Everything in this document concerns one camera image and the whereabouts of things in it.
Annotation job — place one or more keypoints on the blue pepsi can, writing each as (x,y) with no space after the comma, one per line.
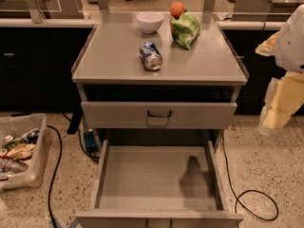
(150,55)

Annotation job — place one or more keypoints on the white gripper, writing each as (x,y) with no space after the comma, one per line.
(292,45)

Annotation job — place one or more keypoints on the green chip bag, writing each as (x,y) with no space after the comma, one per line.
(185,29)

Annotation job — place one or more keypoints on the clear plastic bin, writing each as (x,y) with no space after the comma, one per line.
(17,126)

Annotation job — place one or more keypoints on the snack items in bin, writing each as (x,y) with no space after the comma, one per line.
(15,152)

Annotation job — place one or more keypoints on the white ceramic bowl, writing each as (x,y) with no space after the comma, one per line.
(149,21)

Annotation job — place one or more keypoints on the orange fruit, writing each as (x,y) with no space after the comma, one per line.
(176,9)

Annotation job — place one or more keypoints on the open middle drawer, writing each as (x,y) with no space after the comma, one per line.
(158,187)

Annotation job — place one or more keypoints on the blue power adapter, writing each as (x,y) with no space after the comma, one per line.
(90,143)

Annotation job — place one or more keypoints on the closed top drawer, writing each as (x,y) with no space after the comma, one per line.
(158,115)

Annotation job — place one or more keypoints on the grey drawer cabinet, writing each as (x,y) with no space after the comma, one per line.
(110,69)

